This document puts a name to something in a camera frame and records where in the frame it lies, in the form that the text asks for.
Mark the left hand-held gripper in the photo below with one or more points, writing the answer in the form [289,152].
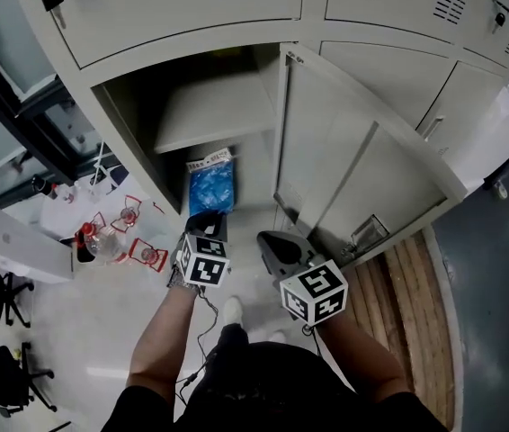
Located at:
[204,261]

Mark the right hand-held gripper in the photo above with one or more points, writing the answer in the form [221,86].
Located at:
[313,293]

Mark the blue plastic packet item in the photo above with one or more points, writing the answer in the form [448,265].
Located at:
[211,187]

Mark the grey metal locker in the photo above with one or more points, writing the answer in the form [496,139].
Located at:
[169,16]

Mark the person's left forearm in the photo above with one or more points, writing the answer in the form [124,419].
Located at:
[164,331]

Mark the person's right forearm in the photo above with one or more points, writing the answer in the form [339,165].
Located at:
[353,353]

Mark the open grey locker door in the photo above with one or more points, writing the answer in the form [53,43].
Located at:
[349,151]

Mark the grey locker shelf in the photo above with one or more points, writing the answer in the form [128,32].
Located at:
[209,115]

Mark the silver metal wristwatch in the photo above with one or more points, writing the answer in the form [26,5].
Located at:
[181,281]

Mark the person's white shoe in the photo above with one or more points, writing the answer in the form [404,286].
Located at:
[278,336]
[233,309]

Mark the person's black trouser leg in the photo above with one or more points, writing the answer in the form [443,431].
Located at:
[233,338]

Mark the wooden plank pallet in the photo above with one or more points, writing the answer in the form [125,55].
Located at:
[407,313]

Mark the person's black shirt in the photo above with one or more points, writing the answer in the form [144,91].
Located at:
[281,394]

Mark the clear bottle with red cap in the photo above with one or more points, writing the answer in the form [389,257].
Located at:
[99,243]

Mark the white cardboard box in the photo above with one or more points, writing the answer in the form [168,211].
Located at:
[20,245]

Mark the black-framed glass door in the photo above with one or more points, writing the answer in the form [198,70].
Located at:
[7,106]

